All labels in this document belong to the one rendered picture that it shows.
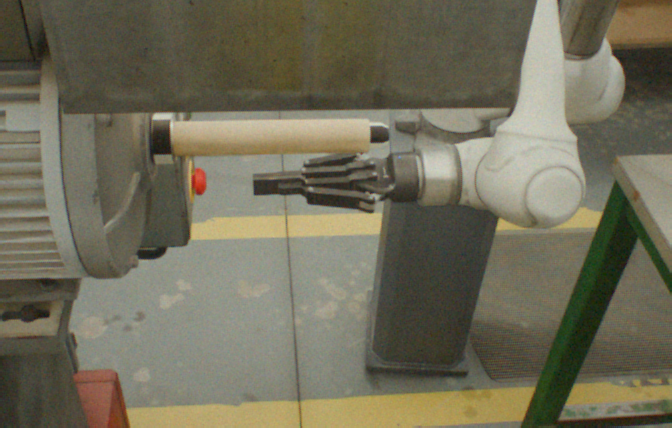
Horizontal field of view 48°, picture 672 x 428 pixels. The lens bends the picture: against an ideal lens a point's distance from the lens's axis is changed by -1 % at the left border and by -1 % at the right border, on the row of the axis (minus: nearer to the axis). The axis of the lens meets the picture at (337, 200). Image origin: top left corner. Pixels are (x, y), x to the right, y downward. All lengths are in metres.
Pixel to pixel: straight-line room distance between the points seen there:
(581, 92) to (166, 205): 0.86
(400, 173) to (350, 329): 1.14
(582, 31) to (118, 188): 1.02
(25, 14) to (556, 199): 0.62
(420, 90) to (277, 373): 1.61
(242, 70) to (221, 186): 2.12
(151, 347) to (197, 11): 1.73
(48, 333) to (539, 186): 0.56
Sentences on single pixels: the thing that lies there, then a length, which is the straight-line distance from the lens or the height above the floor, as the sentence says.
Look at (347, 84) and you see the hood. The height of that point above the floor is 1.41.
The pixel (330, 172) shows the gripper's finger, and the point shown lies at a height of 0.98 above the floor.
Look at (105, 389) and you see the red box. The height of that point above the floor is 0.62.
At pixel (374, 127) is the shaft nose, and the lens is 0.71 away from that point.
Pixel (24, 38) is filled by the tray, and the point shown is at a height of 1.40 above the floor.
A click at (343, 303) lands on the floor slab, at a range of 2.22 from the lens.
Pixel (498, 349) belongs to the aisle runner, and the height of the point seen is 0.00.
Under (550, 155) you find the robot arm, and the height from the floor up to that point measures 1.14.
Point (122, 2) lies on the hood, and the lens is 0.47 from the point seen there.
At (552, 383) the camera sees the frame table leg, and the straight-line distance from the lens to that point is 1.68.
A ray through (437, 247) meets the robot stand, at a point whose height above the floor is 0.47.
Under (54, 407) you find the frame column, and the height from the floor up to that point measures 0.83.
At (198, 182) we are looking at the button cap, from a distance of 1.08.
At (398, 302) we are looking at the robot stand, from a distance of 1.88.
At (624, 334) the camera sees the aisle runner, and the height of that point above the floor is 0.00.
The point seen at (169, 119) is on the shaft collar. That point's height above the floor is 1.27.
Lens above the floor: 1.67
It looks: 41 degrees down
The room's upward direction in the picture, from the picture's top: 4 degrees clockwise
